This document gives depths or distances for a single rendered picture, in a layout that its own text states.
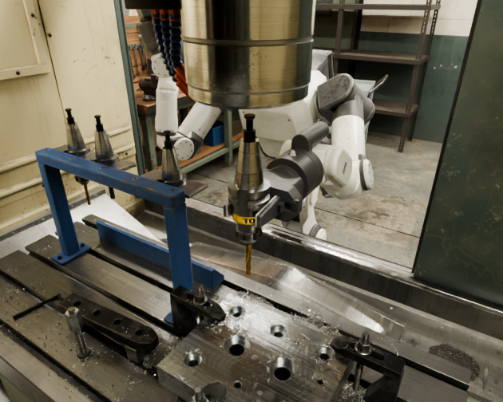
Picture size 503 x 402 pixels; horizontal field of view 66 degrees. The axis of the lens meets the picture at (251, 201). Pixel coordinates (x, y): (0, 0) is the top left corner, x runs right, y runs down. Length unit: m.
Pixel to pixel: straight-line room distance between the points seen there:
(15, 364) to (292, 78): 0.80
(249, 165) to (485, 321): 0.99
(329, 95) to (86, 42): 0.89
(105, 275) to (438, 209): 0.94
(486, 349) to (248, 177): 1.01
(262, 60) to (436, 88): 4.73
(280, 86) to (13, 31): 1.11
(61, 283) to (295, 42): 0.91
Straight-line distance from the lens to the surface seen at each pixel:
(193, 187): 0.83
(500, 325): 1.37
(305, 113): 1.19
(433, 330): 1.37
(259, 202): 0.56
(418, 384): 0.90
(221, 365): 0.75
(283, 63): 0.45
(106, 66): 1.64
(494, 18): 1.08
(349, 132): 1.08
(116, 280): 1.12
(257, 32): 0.44
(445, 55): 5.08
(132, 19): 3.79
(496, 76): 1.09
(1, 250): 1.51
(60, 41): 1.54
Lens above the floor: 1.57
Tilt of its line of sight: 28 degrees down
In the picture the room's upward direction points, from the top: straight up
